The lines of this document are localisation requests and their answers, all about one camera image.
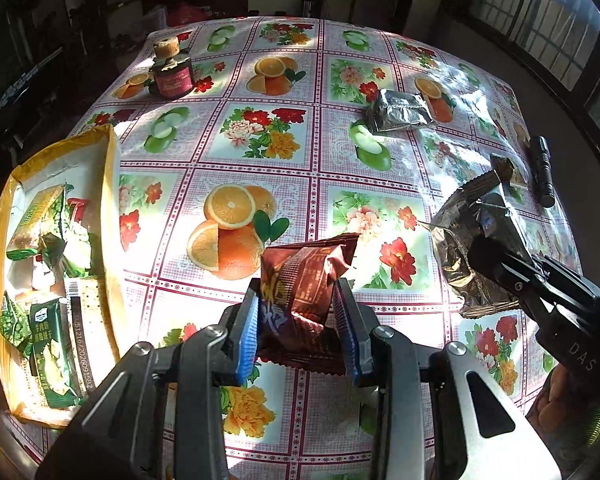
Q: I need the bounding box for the window with grille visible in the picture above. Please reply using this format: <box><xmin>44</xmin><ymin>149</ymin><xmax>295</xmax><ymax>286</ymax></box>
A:
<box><xmin>470</xmin><ymin>0</ymin><xmax>600</xmax><ymax>123</ymax></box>

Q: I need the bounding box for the green yellow cracker pack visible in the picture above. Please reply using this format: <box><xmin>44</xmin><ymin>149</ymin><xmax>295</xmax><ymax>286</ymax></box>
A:
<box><xmin>6</xmin><ymin>184</ymin><xmax>68</xmax><ymax>261</ymax></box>

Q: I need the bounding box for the yellow cardboard box tray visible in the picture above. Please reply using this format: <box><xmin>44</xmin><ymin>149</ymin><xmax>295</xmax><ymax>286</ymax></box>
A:
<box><xmin>0</xmin><ymin>126</ymin><xmax>131</xmax><ymax>428</ymax></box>

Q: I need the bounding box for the dark green biscuit bar pack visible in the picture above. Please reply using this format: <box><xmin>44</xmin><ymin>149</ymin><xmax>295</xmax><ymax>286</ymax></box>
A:
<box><xmin>29</xmin><ymin>298</ymin><xmax>82</xmax><ymax>410</ymax></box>

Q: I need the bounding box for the orange cracker pack with barcode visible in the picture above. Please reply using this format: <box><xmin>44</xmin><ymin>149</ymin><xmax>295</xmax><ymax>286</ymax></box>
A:
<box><xmin>65</xmin><ymin>278</ymin><xmax>120</xmax><ymax>394</ymax></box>

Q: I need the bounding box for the dark red cork-topped jar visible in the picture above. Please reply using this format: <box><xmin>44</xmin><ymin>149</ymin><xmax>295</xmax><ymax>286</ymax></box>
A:
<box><xmin>150</xmin><ymin>36</ymin><xmax>194</xmax><ymax>100</ymax></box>

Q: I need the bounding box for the silver black foil snack bag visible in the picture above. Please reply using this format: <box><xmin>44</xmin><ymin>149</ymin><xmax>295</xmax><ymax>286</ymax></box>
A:
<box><xmin>424</xmin><ymin>170</ymin><xmax>541</xmax><ymax>318</ymax></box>

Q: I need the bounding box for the floral fruit vinyl tablecloth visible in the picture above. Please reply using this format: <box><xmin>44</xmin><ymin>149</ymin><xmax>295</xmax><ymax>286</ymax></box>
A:
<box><xmin>74</xmin><ymin>18</ymin><xmax>579</xmax><ymax>408</ymax></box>

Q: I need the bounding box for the small red candy packet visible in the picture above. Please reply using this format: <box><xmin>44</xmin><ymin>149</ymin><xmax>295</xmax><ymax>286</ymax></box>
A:
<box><xmin>67</xmin><ymin>197</ymin><xmax>90</xmax><ymax>223</ymax></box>

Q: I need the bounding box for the maroon snack bag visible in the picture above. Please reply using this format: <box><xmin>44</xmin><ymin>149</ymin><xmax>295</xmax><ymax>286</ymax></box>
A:
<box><xmin>258</xmin><ymin>233</ymin><xmax>358</xmax><ymax>375</ymax></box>

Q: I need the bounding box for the green crinkled snack packet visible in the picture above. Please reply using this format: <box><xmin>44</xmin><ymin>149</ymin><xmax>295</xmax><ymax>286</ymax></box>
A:
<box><xmin>36</xmin><ymin>194</ymin><xmax>94</xmax><ymax>281</ymax></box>

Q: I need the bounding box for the person's right hand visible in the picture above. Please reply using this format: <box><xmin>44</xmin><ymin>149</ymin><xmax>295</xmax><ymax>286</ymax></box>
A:
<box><xmin>526</xmin><ymin>364</ymin><xmax>600</xmax><ymax>450</ymax></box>

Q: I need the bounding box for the black flashlight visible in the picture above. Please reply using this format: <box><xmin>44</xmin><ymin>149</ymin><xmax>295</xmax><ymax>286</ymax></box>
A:
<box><xmin>529</xmin><ymin>136</ymin><xmax>555</xmax><ymax>208</ymax></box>

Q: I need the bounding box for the small olive wrapper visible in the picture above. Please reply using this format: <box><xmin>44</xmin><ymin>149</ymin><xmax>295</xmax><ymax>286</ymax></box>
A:
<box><xmin>490</xmin><ymin>153</ymin><xmax>528</xmax><ymax>188</ymax></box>

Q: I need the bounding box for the small clear green-edged cookie pack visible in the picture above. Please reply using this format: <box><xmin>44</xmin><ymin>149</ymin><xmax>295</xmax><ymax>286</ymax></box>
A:
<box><xmin>0</xmin><ymin>292</ymin><xmax>32</xmax><ymax>359</ymax></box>

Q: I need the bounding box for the grey foil snack packet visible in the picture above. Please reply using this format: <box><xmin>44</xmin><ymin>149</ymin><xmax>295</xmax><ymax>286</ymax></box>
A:
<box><xmin>365</xmin><ymin>89</ymin><xmax>434</xmax><ymax>133</ymax></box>

